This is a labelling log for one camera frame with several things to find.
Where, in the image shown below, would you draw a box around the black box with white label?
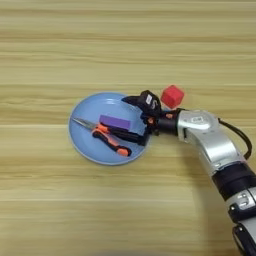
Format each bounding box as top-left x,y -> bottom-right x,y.
139,89 -> 163,116

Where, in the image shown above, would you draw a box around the blue round plate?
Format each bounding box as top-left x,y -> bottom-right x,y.
68,92 -> 151,166

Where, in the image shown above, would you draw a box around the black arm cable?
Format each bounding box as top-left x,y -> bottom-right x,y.
218,118 -> 253,161

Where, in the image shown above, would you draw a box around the red cube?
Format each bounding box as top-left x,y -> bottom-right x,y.
160,84 -> 185,110

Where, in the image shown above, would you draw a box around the orange and black pliers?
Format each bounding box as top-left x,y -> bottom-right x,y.
71,116 -> 133,158

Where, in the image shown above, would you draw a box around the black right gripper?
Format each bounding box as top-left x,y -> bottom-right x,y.
109,95 -> 183,147

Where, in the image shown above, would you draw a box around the purple rectangular block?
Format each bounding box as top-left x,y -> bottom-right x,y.
99,114 -> 132,131

